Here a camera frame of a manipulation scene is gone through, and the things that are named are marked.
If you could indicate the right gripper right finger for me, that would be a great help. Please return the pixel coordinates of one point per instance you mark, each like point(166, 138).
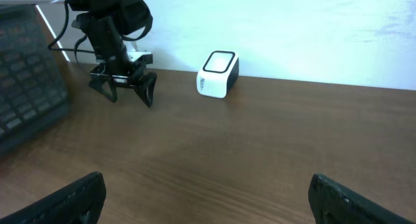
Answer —
point(331, 202)

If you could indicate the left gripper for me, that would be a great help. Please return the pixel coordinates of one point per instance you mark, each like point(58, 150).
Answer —
point(117, 71)

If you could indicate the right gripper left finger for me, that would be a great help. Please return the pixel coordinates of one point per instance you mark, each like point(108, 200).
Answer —
point(79, 202)

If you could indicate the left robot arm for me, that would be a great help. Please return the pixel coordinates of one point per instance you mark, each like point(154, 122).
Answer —
point(108, 24)

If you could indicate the white barcode scanner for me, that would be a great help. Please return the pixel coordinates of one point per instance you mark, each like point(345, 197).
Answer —
point(218, 74)

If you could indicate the grey plastic mesh basket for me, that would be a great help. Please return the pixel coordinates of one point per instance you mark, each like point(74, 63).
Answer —
point(33, 93)

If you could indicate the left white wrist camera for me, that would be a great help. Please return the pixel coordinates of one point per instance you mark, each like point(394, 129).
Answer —
point(135, 56)

